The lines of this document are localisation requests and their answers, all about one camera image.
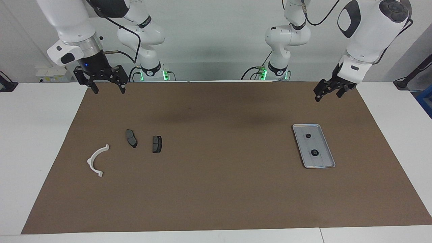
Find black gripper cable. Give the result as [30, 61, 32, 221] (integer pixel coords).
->
[86, 0, 142, 64]
[303, 0, 342, 26]

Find blue crate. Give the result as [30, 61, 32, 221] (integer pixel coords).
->
[416, 84, 432, 118]

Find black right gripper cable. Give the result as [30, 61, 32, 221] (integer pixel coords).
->
[86, 0, 142, 64]

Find silver metal tray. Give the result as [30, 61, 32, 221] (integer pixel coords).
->
[292, 124, 336, 169]

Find black angled stand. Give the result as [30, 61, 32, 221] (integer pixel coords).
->
[393, 54, 432, 91]

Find black left base cable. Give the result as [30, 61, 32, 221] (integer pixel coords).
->
[241, 50, 272, 80]

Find white semicircular plastic bracket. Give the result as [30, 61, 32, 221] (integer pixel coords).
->
[87, 144, 110, 178]

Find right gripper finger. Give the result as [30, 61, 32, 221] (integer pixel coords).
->
[73, 66, 99, 95]
[111, 65, 129, 94]

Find brown table mat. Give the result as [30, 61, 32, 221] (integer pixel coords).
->
[21, 81, 432, 235]

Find black right base cable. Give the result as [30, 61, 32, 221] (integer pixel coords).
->
[128, 66, 142, 82]

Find long grey brake pad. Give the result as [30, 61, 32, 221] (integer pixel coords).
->
[125, 129, 138, 149]

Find black base cable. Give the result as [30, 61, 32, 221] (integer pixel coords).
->
[128, 66, 142, 82]
[241, 50, 272, 80]

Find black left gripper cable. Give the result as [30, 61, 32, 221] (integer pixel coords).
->
[303, 0, 342, 26]

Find white box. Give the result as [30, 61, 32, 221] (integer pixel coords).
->
[35, 66, 75, 83]

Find black clamp mount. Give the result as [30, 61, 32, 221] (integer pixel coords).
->
[0, 71, 18, 92]

